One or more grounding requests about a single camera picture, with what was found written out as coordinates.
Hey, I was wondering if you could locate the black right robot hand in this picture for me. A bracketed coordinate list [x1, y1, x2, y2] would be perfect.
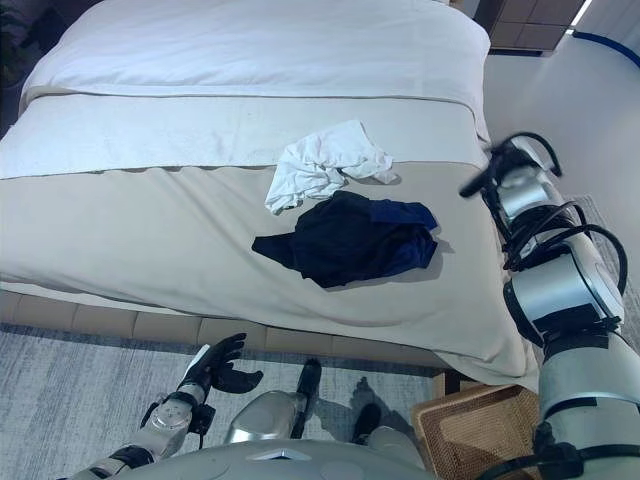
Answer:
[459, 133, 545, 199]

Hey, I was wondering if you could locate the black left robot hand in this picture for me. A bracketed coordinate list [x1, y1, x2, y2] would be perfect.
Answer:
[182, 333, 265, 399]

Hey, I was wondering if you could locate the blue garment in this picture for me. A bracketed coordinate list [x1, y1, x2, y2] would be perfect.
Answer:
[368, 198, 440, 279]

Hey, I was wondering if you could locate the black garment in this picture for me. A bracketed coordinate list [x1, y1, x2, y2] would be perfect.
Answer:
[251, 189, 401, 290]

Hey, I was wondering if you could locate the white garment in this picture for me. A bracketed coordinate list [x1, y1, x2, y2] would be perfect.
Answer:
[264, 118, 396, 216]

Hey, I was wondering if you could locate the bed with beige cover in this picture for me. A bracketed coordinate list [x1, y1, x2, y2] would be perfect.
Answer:
[0, 159, 544, 389]

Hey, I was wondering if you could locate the brown wicker basket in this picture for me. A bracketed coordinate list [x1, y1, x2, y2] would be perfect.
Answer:
[409, 383, 546, 480]

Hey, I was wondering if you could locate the grey robot torso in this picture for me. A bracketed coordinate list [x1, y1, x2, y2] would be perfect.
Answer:
[119, 439, 431, 480]

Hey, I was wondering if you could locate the brown wooden nightstand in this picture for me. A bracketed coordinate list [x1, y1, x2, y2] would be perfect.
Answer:
[472, 0, 587, 55]

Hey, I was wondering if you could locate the grey floor rug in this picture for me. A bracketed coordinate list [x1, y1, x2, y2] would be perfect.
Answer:
[0, 192, 640, 474]

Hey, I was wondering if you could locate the white textured blanket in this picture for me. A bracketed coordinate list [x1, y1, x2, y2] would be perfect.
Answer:
[0, 92, 494, 181]

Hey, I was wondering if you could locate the white duvet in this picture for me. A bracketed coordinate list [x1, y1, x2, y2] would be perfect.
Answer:
[22, 0, 494, 109]

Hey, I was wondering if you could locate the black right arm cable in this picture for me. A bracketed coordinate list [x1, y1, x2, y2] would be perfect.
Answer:
[492, 130, 629, 296]

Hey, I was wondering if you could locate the padded bed frame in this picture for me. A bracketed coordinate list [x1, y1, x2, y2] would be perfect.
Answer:
[0, 287, 496, 401]

